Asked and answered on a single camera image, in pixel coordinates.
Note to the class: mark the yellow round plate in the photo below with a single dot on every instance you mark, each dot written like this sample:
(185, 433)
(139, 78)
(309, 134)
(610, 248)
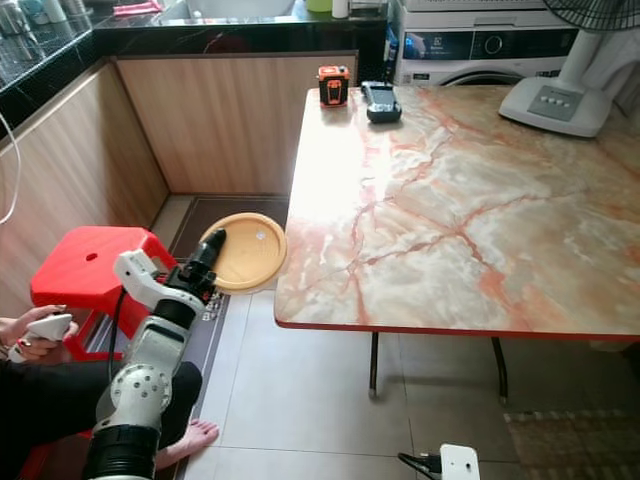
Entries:
(252, 250)

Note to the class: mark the white handheld controller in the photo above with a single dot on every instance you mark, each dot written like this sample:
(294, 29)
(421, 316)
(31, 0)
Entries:
(53, 326)

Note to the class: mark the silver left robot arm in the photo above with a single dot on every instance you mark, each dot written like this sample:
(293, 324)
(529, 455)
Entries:
(145, 385)

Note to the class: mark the person's bare hand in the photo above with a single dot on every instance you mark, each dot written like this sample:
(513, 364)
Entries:
(23, 320)

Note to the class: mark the black floor mat white text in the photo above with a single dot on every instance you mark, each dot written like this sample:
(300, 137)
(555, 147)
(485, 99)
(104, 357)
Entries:
(216, 340)

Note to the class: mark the red plastic stool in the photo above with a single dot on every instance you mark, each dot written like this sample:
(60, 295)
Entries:
(85, 265)
(50, 462)

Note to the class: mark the wooden kitchen cabinet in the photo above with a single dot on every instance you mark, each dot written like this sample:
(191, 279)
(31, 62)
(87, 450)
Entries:
(220, 125)

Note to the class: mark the person's bare foot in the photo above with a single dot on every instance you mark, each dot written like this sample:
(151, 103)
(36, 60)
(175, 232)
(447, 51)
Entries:
(190, 440)

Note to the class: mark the person's leg black trousers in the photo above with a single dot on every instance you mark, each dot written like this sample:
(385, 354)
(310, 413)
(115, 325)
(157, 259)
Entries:
(50, 400)

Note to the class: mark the black metal table leg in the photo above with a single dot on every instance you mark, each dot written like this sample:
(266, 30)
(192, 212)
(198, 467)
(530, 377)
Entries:
(373, 365)
(500, 370)

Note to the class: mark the orange black small device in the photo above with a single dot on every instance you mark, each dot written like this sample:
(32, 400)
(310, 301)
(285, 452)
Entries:
(333, 87)

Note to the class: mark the black stone countertop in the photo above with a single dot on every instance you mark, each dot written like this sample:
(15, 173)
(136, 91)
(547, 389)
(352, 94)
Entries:
(230, 35)

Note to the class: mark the black handheld device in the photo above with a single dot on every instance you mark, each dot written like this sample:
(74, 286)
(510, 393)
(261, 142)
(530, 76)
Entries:
(381, 103)

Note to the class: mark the steel kitchen sink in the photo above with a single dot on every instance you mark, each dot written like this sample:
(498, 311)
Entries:
(225, 8)

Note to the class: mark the red flat item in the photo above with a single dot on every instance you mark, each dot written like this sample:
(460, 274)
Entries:
(137, 10)

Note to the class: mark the pink marble pattern table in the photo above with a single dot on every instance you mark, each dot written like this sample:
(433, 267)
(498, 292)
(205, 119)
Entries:
(460, 215)

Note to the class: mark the light green container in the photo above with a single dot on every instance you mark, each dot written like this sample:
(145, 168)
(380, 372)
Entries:
(318, 5)

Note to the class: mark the small white bottle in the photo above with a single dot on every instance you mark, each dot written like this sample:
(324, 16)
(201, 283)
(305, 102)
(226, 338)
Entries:
(340, 8)

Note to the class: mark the steel kettle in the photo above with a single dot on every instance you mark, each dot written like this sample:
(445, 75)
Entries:
(12, 15)

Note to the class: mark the white washing machine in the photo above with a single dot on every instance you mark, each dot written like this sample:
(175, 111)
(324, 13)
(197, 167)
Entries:
(480, 48)

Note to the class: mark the white fan base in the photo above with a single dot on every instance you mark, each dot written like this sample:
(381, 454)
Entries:
(560, 100)

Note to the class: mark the black fan head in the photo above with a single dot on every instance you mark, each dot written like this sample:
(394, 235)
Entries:
(595, 10)

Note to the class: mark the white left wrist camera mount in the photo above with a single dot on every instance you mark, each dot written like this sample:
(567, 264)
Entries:
(145, 275)

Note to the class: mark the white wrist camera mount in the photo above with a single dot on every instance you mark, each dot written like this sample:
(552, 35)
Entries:
(145, 275)
(460, 462)

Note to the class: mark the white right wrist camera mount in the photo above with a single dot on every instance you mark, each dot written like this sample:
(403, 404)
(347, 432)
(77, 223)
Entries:
(460, 462)

